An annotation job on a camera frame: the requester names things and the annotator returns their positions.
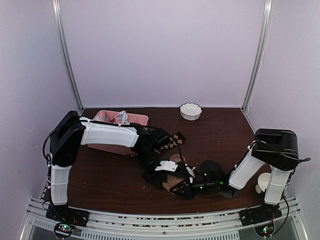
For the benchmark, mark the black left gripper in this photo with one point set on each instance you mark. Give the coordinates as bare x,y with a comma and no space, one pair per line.
150,177

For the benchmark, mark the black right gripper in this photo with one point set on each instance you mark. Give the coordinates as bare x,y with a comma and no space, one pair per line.
186,186

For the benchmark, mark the tan ribbed sock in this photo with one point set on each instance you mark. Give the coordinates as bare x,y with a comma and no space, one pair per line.
171,180

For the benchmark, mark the brown argyle patterned sock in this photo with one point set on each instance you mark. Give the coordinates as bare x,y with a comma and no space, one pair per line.
175,140

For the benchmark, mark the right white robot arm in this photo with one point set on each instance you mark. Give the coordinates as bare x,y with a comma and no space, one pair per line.
274,147

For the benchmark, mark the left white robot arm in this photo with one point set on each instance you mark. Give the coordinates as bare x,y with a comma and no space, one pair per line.
74,131

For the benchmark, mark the rolled socks in box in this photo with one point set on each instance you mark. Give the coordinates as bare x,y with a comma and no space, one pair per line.
122,118

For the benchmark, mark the white scalloped ceramic bowl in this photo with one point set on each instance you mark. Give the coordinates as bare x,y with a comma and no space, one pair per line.
190,111

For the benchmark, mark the pink divided storage box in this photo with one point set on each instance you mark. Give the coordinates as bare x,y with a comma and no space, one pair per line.
102,133

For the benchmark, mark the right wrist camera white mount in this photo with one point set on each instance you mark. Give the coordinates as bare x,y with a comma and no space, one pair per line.
191,171

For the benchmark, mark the aluminium front rail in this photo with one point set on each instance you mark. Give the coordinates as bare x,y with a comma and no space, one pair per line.
219,225

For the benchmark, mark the right aluminium corner post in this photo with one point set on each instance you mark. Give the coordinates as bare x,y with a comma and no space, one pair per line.
262,42

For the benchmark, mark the aluminium corner post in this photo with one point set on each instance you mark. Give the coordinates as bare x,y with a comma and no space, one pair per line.
262,42
65,53

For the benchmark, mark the left aluminium corner post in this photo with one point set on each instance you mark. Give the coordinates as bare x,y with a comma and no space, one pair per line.
65,53

